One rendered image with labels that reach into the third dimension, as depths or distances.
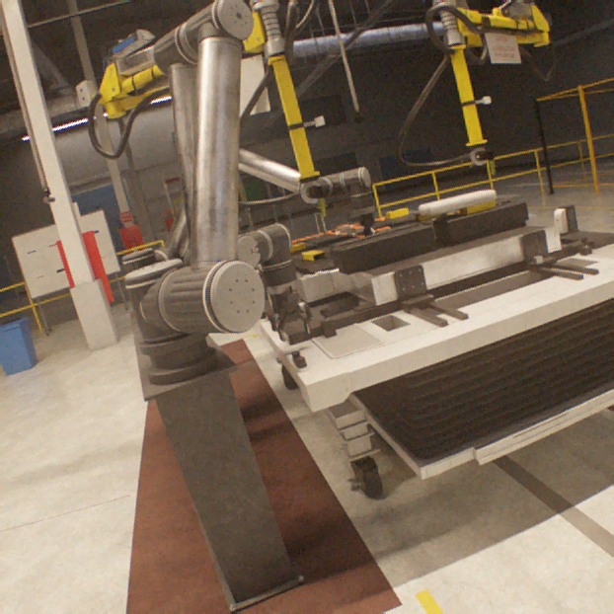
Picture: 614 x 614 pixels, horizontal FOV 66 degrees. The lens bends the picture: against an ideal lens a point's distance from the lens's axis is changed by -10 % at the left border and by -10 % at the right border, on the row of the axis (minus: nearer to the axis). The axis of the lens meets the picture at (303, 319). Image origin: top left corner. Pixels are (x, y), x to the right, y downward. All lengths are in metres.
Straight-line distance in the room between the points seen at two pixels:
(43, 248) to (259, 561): 8.99
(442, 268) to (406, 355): 0.59
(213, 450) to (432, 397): 0.73
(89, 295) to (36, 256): 3.39
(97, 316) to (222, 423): 5.65
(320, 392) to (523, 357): 0.75
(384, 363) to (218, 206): 0.66
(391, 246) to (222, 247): 0.92
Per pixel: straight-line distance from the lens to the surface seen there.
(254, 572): 2.00
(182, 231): 3.18
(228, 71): 1.61
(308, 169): 2.02
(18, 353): 7.70
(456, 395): 1.75
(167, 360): 1.64
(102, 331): 7.27
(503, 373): 1.83
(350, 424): 2.24
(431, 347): 1.61
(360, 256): 2.12
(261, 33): 2.10
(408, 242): 2.19
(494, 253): 2.19
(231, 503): 1.82
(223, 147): 1.51
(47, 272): 10.41
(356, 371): 1.53
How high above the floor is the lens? 1.38
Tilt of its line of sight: 14 degrees down
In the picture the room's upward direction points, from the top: 14 degrees counter-clockwise
